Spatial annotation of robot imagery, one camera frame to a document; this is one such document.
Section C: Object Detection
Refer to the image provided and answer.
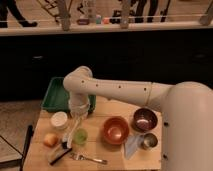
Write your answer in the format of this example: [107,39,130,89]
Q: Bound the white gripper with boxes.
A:
[68,101,90,118]

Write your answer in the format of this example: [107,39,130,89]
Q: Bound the white handled dish brush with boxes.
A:
[62,118,81,149]

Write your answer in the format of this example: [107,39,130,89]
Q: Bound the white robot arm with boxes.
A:
[63,66,213,171]

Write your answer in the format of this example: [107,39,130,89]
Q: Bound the green plastic cup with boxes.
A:
[73,128,88,145]

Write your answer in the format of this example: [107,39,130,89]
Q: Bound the small metal cup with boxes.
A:
[141,133,158,150]

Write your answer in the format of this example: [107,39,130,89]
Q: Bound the green plastic tray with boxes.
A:
[40,77,98,114]

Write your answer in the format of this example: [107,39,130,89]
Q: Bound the white small bowl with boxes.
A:
[50,111,68,130]

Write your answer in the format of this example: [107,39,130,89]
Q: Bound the orange plastic bowl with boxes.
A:
[101,116,129,145]

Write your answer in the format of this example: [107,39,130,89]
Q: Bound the orange fruit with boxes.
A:
[43,133,58,147]

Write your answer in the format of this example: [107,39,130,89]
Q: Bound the wooden block eraser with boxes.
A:
[47,143,72,165]

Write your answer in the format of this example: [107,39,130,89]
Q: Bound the silver metal fork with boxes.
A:
[70,153,108,165]

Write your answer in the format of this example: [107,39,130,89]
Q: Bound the grey folded cloth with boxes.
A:
[124,134,144,160]

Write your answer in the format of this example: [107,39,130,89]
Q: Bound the dark purple bowl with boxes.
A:
[132,108,158,132]

